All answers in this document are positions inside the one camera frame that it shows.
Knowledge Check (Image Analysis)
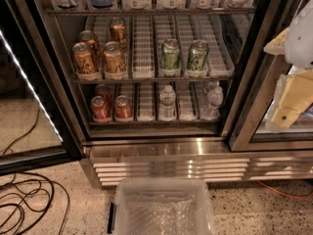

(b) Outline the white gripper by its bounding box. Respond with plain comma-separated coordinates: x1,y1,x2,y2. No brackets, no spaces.
263,0,313,128

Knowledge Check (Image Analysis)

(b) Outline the orange can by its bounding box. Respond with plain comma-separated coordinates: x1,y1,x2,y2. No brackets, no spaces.
110,17,127,49
72,42,98,74
103,41,126,74
78,30,102,68

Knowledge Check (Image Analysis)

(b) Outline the closed right fridge door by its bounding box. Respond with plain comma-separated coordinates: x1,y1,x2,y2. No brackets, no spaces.
222,0,313,152

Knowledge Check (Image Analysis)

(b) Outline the right green can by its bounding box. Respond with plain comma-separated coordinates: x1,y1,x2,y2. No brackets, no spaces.
187,39,208,71

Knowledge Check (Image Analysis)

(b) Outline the green can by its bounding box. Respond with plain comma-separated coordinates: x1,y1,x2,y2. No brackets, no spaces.
160,38,180,71
187,39,208,71

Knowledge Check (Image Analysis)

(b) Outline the left green can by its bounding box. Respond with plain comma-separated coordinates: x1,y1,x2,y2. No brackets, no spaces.
160,38,180,71

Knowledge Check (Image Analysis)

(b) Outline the stainless steel fridge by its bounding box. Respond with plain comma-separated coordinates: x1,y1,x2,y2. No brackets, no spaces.
34,0,313,187

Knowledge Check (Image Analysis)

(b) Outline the red can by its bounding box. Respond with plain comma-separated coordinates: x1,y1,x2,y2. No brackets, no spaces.
95,84,112,105
91,96,111,119
114,95,132,118

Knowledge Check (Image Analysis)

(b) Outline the rear left red can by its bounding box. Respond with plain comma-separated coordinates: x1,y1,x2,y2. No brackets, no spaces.
95,84,112,105

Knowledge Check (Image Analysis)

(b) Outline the front left red can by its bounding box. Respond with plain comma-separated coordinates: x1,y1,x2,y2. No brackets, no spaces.
91,96,111,119

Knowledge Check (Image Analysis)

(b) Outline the open glass fridge door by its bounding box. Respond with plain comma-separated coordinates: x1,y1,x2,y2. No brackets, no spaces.
0,0,82,175

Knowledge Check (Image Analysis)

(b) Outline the right rear water bottle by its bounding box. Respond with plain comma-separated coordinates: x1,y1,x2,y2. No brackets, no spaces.
203,80,219,95

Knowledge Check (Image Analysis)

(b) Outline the water bottle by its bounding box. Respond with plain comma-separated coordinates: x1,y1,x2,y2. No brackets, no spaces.
203,80,219,95
158,85,176,120
201,86,223,120

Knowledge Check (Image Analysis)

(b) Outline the right front water bottle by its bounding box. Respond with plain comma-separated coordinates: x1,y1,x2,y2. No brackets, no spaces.
201,86,223,120

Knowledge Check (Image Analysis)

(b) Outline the middle water bottle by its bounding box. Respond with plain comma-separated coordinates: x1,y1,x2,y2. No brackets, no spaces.
158,85,176,120

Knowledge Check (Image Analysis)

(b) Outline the clear plastic bin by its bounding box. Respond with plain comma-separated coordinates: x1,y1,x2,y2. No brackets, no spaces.
107,178,215,235

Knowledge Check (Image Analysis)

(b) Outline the orange floor cable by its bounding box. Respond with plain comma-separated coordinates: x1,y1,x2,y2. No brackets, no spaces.
255,179,313,200

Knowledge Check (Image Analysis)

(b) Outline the black floor cable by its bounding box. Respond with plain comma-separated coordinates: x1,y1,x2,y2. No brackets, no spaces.
0,108,71,235

